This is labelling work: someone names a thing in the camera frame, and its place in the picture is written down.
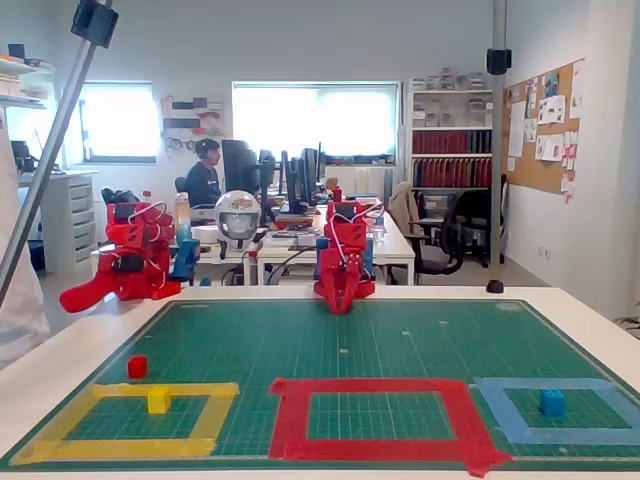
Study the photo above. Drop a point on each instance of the white bookshelf with binders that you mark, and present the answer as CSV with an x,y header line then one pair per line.
x,y
450,145

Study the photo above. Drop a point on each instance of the upright metal pole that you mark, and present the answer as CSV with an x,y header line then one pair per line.
x,y
498,150

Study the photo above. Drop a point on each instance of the beige jacket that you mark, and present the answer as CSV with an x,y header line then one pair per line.
x,y
402,205

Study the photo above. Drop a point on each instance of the wall tool rack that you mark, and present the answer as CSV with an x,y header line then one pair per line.
x,y
192,122

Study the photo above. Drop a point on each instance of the small black knob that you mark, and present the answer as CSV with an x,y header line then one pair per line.
x,y
495,287

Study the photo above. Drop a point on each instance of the wide window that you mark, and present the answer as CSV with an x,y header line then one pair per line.
x,y
315,120

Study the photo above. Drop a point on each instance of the red cube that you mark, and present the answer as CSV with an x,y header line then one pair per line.
x,y
137,368

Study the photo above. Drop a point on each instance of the white wall outlet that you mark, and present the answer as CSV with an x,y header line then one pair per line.
x,y
544,251

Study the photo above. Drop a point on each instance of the yellow tape square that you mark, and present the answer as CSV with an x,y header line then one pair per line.
x,y
125,447

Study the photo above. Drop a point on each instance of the person in white shirt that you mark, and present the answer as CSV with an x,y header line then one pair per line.
x,y
20,300

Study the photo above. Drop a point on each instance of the white round container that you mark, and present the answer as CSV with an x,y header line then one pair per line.
x,y
205,234

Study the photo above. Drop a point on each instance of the seated person in dark top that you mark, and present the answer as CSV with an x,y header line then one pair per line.
x,y
202,182

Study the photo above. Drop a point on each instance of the black bag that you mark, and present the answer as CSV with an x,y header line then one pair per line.
x,y
120,196

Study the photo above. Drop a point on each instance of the red tape square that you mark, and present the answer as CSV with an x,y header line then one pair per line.
x,y
370,447

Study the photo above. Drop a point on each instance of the wall shelf with boxes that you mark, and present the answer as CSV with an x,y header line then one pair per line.
x,y
25,90

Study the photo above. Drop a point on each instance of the white drawer cabinet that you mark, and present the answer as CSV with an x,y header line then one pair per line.
x,y
75,220

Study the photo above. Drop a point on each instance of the cork pin board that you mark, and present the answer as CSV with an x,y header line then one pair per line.
x,y
530,172

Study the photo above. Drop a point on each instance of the blue tape square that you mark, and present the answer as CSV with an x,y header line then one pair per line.
x,y
550,435

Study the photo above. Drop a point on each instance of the red robot arm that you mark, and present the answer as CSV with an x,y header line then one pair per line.
x,y
345,232

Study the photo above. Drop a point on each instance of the green cutting mat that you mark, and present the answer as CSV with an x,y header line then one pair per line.
x,y
300,340

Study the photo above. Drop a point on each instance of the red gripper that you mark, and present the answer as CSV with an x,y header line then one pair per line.
x,y
336,272

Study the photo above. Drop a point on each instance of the colourful drink bottle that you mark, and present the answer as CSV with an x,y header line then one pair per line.
x,y
183,220

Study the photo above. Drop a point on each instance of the small blue block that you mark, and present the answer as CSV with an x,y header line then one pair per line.
x,y
552,404

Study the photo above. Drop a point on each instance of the slanted metal pole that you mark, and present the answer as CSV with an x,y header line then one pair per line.
x,y
57,130

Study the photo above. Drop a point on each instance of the black computer monitor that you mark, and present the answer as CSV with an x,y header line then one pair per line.
x,y
294,182
239,165
311,172
267,172

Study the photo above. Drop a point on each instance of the green plant leaves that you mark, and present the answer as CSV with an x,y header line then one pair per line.
x,y
629,325

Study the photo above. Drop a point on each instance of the black pole clamp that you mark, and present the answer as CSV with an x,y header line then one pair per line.
x,y
499,61
94,22

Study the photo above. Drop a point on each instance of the small yellow block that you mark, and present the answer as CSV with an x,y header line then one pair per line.
x,y
159,401

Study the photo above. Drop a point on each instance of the white helmet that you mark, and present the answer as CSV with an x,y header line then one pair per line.
x,y
237,220

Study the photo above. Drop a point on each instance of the black office chair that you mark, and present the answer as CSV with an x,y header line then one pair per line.
x,y
436,260
475,210

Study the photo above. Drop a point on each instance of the red leader arm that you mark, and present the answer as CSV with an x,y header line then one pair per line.
x,y
135,260

